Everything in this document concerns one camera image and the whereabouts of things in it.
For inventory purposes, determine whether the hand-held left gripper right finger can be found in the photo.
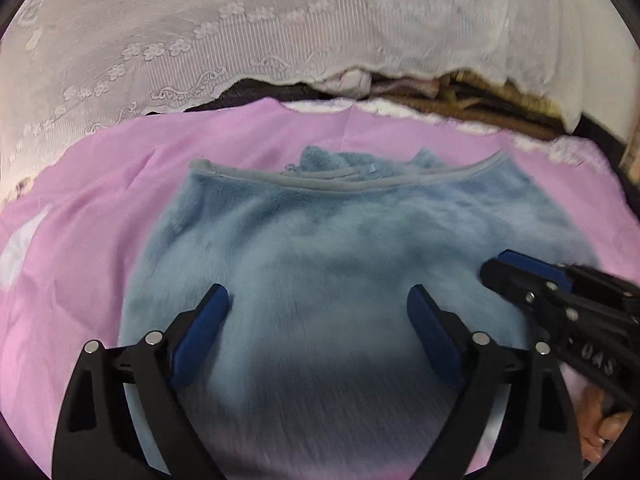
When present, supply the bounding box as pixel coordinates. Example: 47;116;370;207
406;284;586;480

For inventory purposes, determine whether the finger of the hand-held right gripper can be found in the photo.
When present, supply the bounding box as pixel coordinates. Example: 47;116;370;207
480;258;587;332
499;250;640;312

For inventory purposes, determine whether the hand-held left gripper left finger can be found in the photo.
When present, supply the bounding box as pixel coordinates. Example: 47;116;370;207
52;283;231;480

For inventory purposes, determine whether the blue fleece zip jacket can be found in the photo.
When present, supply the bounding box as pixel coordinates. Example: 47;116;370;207
117;146;603;480

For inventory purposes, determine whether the person's right hand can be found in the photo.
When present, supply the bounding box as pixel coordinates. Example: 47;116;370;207
579;385;633;466

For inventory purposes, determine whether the pink bed sheet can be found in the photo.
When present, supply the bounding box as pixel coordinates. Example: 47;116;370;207
0;97;632;480

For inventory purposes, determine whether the brown patterned folded blanket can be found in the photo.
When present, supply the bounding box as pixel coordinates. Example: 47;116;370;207
435;71;568;138

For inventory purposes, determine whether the dark folded cloth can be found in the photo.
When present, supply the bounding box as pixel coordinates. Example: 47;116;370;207
182;77;323;112

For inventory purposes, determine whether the pink white folded cloth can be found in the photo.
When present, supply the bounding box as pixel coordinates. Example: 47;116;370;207
320;69;443;100

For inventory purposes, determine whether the white lace cover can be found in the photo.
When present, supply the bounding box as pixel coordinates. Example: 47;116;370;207
0;0;640;201

